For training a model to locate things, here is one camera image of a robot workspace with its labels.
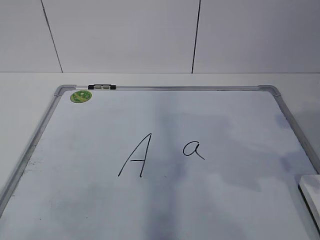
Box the black whiteboard hanger clip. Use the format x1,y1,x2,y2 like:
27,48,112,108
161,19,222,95
87,84,117,90

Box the white whiteboard eraser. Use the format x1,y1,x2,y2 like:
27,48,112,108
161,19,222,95
298,174,320,230

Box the white whiteboard with grey frame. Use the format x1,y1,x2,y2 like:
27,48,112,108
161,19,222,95
0,85,320,240

